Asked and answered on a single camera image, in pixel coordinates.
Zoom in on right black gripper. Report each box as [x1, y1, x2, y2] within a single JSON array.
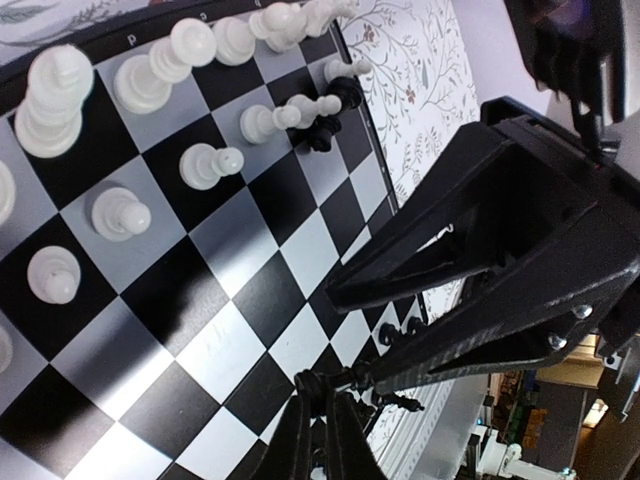
[[326, 97, 639, 394]]

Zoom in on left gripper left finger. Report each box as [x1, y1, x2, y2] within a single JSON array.
[[250, 387, 311, 480]]

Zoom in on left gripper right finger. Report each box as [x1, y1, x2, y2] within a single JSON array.
[[326, 391, 387, 480]]

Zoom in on black white chessboard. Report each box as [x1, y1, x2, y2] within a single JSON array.
[[1, 1, 423, 479]]

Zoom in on black chess queen tall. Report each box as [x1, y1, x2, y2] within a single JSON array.
[[294, 368, 425, 417]]

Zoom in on black chess king tall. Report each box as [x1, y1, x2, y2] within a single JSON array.
[[304, 76, 364, 154]]

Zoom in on white chess queen tall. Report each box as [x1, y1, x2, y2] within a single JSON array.
[[14, 44, 94, 159]]

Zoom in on floral patterned table mat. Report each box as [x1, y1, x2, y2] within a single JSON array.
[[0, 0, 481, 326]]

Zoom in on front aluminium rail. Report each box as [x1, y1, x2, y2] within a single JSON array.
[[374, 279, 501, 480]]

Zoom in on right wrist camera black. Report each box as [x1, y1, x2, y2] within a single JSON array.
[[505, 1, 639, 154]]

